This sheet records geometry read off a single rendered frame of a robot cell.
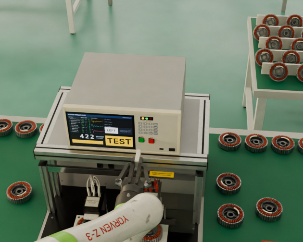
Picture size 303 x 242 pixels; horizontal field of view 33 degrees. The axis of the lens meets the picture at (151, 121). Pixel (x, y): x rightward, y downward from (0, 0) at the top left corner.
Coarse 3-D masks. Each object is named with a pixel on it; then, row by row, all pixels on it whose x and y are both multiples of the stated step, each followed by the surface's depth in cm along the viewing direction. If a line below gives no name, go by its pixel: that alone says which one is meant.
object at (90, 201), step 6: (96, 186) 221; (102, 186) 221; (90, 192) 218; (96, 192) 217; (102, 192) 218; (90, 198) 212; (96, 198) 212; (102, 198) 215; (84, 204) 210; (90, 204) 210; (96, 204) 210; (84, 210) 210; (90, 210) 210; (96, 210) 209; (84, 216) 210; (90, 216) 210; (96, 216) 210
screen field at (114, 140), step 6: (108, 138) 195; (114, 138) 194; (120, 138) 194; (126, 138) 194; (132, 138) 193; (108, 144) 197; (114, 144) 196; (120, 144) 196; (126, 144) 196; (132, 144) 195
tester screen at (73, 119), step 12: (72, 120) 191; (84, 120) 190; (96, 120) 190; (108, 120) 189; (120, 120) 188; (72, 132) 195; (84, 132) 194; (96, 132) 193; (132, 132) 191; (84, 144) 198; (96, 144) 197
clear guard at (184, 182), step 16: (176, 176) 194; (192, 176) 194; (144, 192) 188; (160, 192) 188; (176, 192) 188; (192, 192) 188; (176, 208) 182; (192, 208) 182; (160, 224) 182; (176, 224) 181; (192, 224) 181
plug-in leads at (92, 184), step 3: (90, 177) 214; (93, 177) 214; (90, 180) 214; (93, 180) 215; (96, 180) 213; (87, 183) 212; (90, 183) 215; (93, 183) 212; (99, 183) 214; (87, 186) 213; (90, 186) 219; (93, 186) 212; (99, 186) 215; (87, 189) 213; (93, 189) 217; (99, 189) 216; (93, 192) 213; (99, 192) 214; (90, 195) 216; (93, 195) 215; (99, 195) 215
